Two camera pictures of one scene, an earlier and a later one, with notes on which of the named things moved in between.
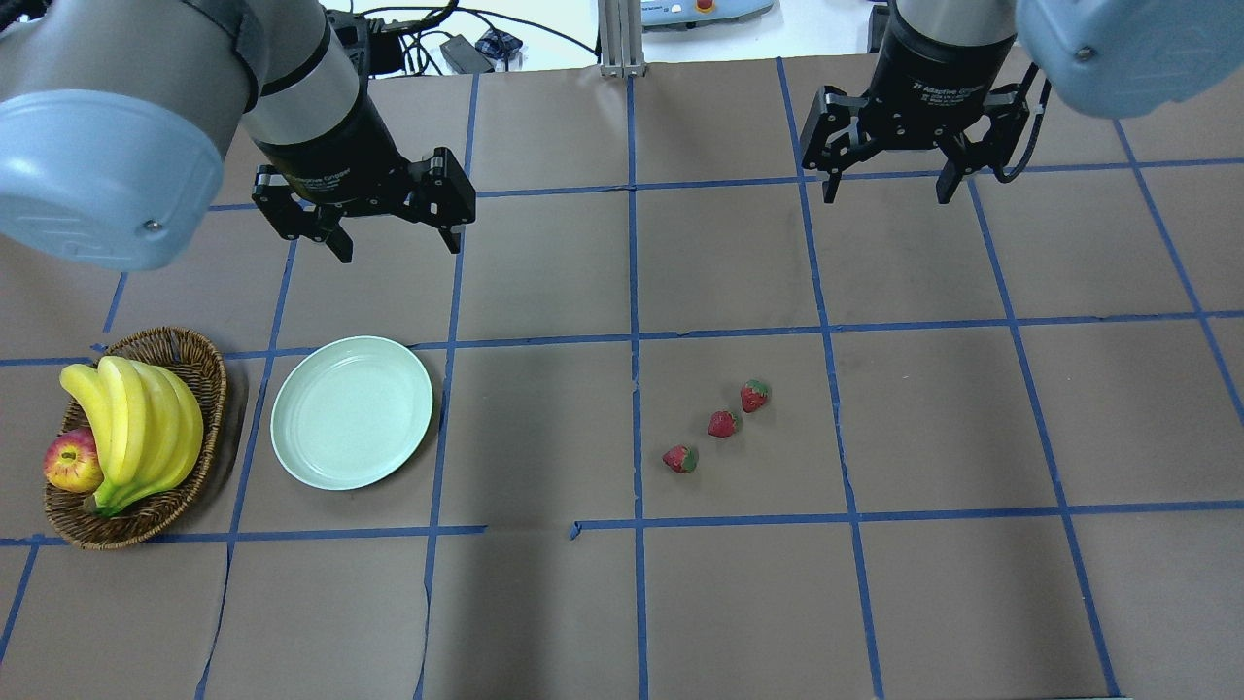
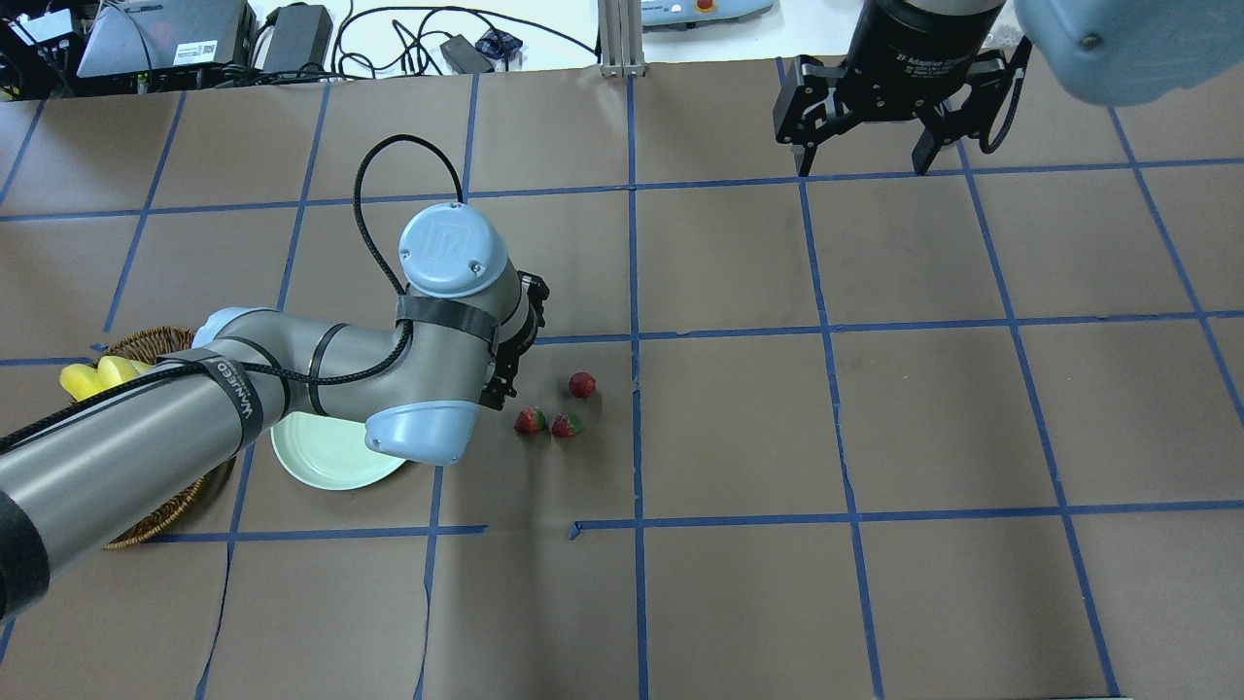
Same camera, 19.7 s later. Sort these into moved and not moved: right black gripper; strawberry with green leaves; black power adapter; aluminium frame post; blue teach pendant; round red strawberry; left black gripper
Moved: round red strawberry; right black gripper; left black gripper; strawberry with green leaves
Not moved: blue teach pendant; aluminium frame post; black power adapter
